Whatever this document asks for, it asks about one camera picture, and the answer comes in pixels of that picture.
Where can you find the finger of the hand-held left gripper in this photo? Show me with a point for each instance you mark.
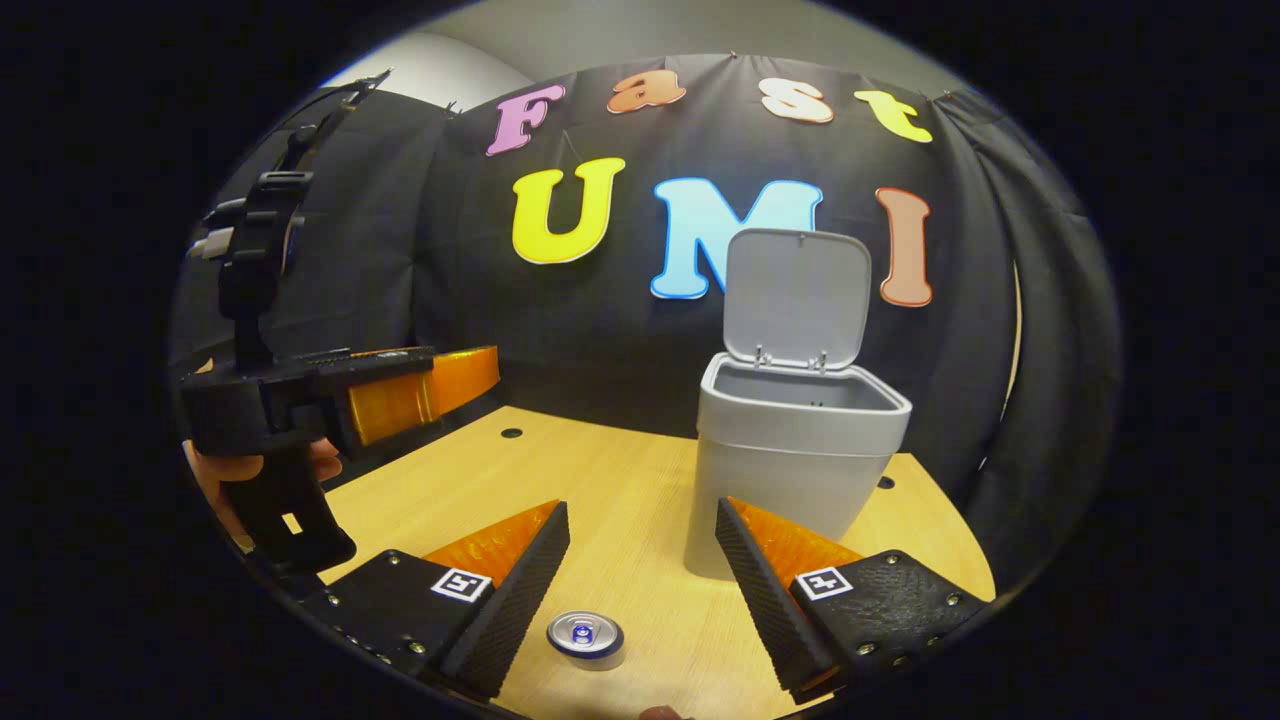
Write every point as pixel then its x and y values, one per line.
pixel 430 400

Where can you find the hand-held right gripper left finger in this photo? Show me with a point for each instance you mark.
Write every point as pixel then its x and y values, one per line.
pixel 515 610

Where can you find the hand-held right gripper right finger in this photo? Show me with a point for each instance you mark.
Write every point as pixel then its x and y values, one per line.
pixel 765 600

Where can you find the blue pop can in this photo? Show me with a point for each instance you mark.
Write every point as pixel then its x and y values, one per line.
pixel 585 636

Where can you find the grey desktop garbage bin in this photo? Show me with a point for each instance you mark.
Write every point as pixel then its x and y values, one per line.
pixel 780 470

